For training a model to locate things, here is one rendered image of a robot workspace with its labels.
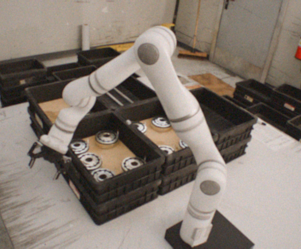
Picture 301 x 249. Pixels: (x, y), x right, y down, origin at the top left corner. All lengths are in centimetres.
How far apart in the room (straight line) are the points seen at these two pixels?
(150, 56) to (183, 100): 14
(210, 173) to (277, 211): 61
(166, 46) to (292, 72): 357
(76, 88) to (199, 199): 49
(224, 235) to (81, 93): 71
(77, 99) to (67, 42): 376
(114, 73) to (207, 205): 48
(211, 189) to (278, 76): 354
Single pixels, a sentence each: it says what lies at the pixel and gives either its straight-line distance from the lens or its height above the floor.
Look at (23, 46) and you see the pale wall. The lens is 444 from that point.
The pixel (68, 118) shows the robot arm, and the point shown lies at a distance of 95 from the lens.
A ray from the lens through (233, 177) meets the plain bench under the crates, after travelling 149.
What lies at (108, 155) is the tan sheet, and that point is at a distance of 127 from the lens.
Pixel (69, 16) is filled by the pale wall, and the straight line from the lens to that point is 456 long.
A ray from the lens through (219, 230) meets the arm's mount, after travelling 117.
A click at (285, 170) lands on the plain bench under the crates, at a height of 70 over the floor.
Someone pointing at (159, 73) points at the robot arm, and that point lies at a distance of 73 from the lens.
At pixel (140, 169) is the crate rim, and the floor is 92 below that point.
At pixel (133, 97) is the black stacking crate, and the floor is 83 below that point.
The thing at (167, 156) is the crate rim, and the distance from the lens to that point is 114.
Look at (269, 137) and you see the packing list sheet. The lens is 189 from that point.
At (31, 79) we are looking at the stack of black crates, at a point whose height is 52.
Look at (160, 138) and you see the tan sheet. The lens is 140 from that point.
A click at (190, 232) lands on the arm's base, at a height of 82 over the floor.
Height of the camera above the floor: 163
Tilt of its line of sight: 33 degrees down
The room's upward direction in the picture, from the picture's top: 7 degrees clockwise
